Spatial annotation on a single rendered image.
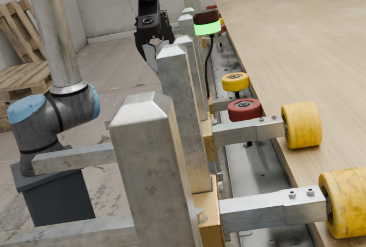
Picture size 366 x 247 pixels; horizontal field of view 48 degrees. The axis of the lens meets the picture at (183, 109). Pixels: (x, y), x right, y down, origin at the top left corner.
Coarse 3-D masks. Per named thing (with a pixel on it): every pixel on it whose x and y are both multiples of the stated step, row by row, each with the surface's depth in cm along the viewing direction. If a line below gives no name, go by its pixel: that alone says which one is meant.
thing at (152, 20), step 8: (144, 0) 92; (152, 0) 92; (144, 8) 90; (152, 8) 90; (144, 16) 88; (152, 16) 87; (160, 16) 91; (144, 24) 86; (152, 24) 86; (160, 24) 88; (144, 32) 86; (152, 32) 86; (160, 32) 87
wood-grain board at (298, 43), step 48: (240, 0) 314; (288, 0) 263; (336, 0) 226; (240, 48) 159; (288, 48) 145; (336, 48) 133; (288, 96) 100; (336, 96) 94; (336, 144) 73; (336, 240) 50
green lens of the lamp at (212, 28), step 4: (204, 24) 94; (208, 24) 94; (212, 24) 94; (216, 24) 95; (220, 24) 97; (196, 28) 96; (200, 28) 95; (204, 28) 94; (208, 28) 94; (212, 28) 94; (216, 28) 95; (220, 28) 96; (196, 32) 97; (200, 32) 95; (204, 32) 95; (208, 32) 95; (212, 32) 95
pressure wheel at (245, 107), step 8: (232, 104) 100; (240, 104) 99; (248, 104) 99; (256, 104) 97; (232, 112) 97; (240, 112) 96; (248, 112) 96; (256, 112) 96; (232, 120) 98; (240, 120) 97; (248, 144) 102
